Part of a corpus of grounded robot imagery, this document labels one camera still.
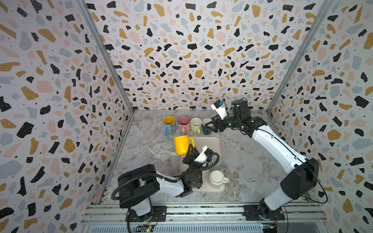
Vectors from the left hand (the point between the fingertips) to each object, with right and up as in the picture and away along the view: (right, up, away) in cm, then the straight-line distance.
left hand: (190, 144), depth 75 cm
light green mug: (+3, +11, +28) cm, 30 cm away
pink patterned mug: (-5, +10, +25) cm, 28 cm away
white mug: (+14, -19, +3) cm, 24 cm away
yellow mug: (-4, 0, +2) cm, 5 cm away
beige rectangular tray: (+15, -3, +25) cm, 30 cm away
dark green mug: (+10, +6, +25) cm, 28 cm away
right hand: (+9, +13, 0) cm, 16 cm away
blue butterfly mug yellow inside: (-15, +9, +25) cm, 31 cm away
